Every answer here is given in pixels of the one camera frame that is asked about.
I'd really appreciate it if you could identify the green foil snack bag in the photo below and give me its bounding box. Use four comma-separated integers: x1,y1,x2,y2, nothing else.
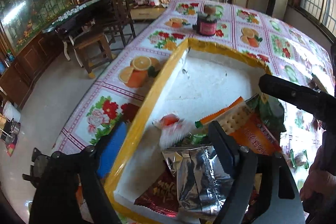
245,94,286,136

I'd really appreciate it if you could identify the green snack packet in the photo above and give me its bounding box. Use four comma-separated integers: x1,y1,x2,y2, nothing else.
289,149,309,170

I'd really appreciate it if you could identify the silver foil snack bag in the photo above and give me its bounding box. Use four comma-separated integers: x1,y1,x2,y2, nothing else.
162,145,234,219

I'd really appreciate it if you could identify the orange cracker pack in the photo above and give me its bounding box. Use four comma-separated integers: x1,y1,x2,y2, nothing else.
195,97,282,156

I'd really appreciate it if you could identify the dark red foil snack bag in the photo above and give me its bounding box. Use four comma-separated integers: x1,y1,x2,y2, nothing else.
134,171,179,218

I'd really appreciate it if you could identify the small red white snack packet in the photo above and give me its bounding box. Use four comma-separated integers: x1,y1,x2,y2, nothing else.
152,114,195,150

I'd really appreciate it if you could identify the person's right hand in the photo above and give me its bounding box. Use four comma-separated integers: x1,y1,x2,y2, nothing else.
299,146,335,201

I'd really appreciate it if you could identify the floral fruit tablecloth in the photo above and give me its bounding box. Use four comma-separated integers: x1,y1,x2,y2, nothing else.
52,0,336,224

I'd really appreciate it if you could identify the white box with yellow rim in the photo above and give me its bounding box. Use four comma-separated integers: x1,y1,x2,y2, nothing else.
104,38,270,223

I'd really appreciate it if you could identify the dark wooden sideboard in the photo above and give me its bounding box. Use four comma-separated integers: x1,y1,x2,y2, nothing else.
0,0,111,109

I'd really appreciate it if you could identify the small dark jar pink label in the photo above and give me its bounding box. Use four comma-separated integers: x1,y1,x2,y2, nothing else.
193,5,218,36

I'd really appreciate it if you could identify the wooden stool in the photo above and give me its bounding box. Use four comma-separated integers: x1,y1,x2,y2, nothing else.
69,27,116,79

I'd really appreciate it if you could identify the dark wooden chair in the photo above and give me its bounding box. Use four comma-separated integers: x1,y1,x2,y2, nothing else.
102,0,136,47

